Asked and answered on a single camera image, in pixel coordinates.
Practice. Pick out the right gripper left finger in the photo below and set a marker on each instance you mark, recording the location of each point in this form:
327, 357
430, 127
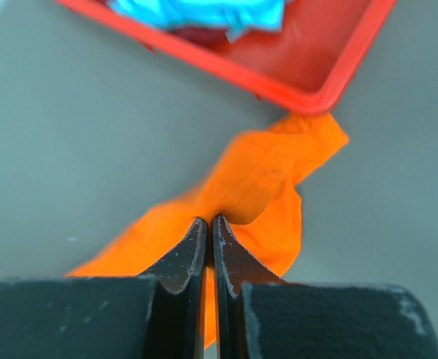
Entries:
175, 324

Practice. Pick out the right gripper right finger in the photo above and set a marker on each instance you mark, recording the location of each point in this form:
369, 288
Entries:
252, 303

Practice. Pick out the orange t shirt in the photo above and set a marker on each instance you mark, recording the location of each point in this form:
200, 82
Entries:
99, 309

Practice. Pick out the red plastic bin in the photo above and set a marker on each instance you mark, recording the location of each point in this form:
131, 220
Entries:
305, 67

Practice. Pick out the blue t shirt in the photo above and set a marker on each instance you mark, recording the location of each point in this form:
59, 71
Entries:
235, 17

